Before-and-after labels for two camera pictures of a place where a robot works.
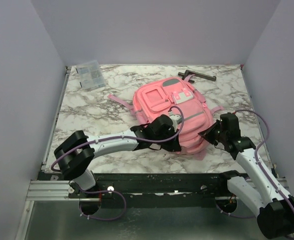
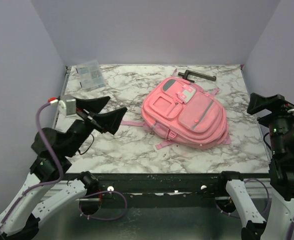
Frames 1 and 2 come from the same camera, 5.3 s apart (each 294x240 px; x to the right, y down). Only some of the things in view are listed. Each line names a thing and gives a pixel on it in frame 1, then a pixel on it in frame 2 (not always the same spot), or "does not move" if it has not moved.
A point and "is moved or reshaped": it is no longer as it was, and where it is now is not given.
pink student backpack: [155, 97] is moved or reshaped
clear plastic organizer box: [90, 74] does not move
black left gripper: [174, 145] → [104, 121]
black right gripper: [207, 134] → [257, 102]
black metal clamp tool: [188, 72] does not move
